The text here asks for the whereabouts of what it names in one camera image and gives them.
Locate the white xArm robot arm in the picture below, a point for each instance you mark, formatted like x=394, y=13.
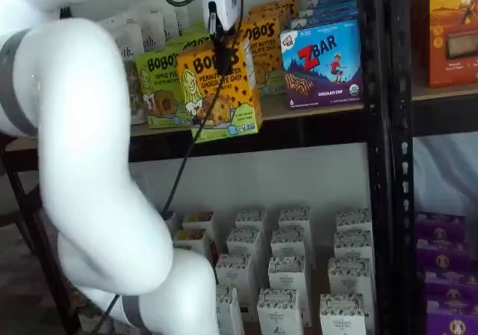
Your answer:
x=86, y=163

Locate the purely elizabeth bag red label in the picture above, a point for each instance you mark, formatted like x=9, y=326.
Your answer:
x=136, y=89

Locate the large orange snack box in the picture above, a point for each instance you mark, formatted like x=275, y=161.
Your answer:
x=448, y=33

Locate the wooden shelf board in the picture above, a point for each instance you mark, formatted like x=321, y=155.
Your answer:
x=276, y=113
x=448, y=91

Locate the green Bobo's apple pie box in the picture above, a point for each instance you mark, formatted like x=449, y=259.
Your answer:
x=198, y=42
x=199, y=27
x=157, y=89

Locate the white cartons on lower shelf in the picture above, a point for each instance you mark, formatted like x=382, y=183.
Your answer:
x=317, y=282

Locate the white plastic sheet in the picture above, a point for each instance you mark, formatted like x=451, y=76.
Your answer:
x=444, y=171

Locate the green cookie box lower right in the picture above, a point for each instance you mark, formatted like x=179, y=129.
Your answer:
x=267, y=51

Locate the white box yellow label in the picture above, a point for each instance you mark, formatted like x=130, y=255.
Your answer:
x=198, y=221
x=190, y=240

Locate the white speckled carton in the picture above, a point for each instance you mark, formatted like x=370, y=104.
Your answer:
x=242, y=241
x=295, y=219
x=343, y=316
x=250, y=219
x=235, y=275
x=353, y=243
x=280, y=312
x=287, y=243
x=353, y=219
x=228, y=312
x=287, y=275
x=349, y=275

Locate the purely elizabeth granola bag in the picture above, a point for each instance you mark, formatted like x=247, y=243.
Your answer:
x=153, y=29
x=172, y=19

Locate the purple snack box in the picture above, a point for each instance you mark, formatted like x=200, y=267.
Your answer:
x=453, y=322
x=442, y=256
x=452, y=286
x=440, y=227

